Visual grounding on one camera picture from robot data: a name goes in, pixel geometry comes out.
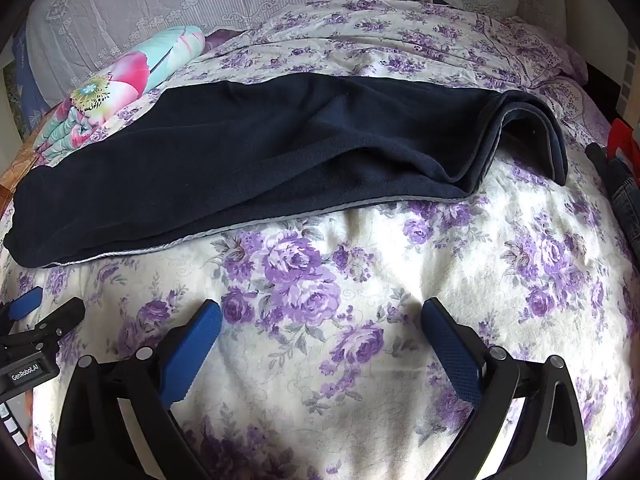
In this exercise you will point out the plain purple cloth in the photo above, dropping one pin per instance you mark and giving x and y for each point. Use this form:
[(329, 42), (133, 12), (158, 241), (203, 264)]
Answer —
[(222, 39)]

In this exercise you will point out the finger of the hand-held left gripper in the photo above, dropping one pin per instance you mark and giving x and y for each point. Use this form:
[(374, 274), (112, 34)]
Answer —
[(25, 305), (65, 312)]

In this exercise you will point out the brown leather cushion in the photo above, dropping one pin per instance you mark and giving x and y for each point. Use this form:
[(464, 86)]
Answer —
[(12, 185)]

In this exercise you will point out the white lace curtain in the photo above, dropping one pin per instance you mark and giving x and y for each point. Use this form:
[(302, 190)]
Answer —
[(150, 0)]

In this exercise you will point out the folded colourful floral quilt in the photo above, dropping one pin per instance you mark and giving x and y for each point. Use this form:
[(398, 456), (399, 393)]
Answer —
[(125, 70)]

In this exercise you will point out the green marbled panel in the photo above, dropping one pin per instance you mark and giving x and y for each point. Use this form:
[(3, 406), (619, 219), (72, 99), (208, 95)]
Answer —
[(12, 105)]

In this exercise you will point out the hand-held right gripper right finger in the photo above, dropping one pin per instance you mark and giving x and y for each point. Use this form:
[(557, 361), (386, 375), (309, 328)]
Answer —
[(452, 355)]

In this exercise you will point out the purple floral bedsheet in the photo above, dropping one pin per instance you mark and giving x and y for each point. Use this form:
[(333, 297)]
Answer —
[(350, 310)]

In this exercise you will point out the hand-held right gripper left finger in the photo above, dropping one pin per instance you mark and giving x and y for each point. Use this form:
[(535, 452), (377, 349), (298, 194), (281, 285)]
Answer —
[(192, 350)]

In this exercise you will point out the blue patterned cloth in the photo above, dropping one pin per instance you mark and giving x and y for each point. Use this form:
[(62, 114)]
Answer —
[(27, 70)]

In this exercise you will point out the purple frilled floral pillowcase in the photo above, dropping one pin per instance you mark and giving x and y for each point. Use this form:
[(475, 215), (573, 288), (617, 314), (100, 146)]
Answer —
[(545, 50)]

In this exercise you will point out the red garment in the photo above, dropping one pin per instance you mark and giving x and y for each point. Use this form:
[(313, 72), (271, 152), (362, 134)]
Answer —
[(622, 137)]

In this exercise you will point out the navy blue pants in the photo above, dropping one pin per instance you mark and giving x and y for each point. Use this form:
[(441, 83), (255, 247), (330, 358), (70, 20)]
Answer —
[(250, 160)]

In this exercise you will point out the dark denim jeans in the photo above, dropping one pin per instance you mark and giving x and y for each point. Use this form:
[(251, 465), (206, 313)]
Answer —
[(617, 190)]

